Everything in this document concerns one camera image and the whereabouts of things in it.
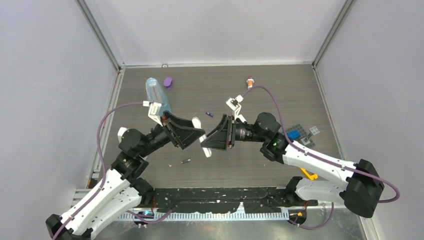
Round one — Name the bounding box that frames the small toy figurine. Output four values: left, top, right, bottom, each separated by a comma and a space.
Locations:
246, 75, 255, 90

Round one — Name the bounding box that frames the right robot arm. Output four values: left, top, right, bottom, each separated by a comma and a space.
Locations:
200, 112, 385, 218

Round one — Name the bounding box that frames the grey lego baseplate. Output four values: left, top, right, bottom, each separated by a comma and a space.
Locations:
285, 124, 316, 149

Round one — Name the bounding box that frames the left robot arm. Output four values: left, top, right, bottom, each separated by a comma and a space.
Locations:
45, 111, 206, 240

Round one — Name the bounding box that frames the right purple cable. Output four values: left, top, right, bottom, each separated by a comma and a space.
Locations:
241, 85, 401, 230

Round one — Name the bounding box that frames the purple plastic cap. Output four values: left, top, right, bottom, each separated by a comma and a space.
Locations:
163, 77, 173, 90

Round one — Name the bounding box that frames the white trapezoid block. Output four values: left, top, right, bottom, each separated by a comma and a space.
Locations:
117, 127, 128, 143

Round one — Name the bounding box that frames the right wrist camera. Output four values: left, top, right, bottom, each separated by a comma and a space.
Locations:
225, 95, 247, 123

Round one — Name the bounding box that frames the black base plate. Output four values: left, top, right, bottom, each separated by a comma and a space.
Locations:
137, 186, 318, 214

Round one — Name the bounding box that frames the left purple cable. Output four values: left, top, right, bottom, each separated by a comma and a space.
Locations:
51, 100, 177, 240

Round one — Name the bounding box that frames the blue metronome in plastic wrap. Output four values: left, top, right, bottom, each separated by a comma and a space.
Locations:
145, 77, 172, 116

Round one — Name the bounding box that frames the purple cable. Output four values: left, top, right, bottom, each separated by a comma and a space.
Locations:
241, 85, 401, 230
51, 100, 177, 240

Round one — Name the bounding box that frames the white remote control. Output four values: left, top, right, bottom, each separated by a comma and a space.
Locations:
191, 117, 212, 158

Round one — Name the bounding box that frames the small grey lego piece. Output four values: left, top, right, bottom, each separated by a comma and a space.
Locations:
300, 132, 313, 146

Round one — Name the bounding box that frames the yellow triangular tool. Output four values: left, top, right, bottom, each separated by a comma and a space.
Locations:
299, 168, 319, 180

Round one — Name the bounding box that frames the blue lego brick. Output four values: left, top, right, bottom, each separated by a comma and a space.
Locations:
287, 129, 301, 140

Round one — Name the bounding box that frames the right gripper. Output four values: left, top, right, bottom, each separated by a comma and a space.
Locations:
201, 114, 268, 151

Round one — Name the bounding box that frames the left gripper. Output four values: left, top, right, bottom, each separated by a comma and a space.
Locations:
139, 109, 206, 157

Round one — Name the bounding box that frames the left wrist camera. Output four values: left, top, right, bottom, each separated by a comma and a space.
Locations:
142, 100, 163, 126

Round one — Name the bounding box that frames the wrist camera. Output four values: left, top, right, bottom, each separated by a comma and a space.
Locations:
142, 100, 163, 126
225, 95, 247, 123

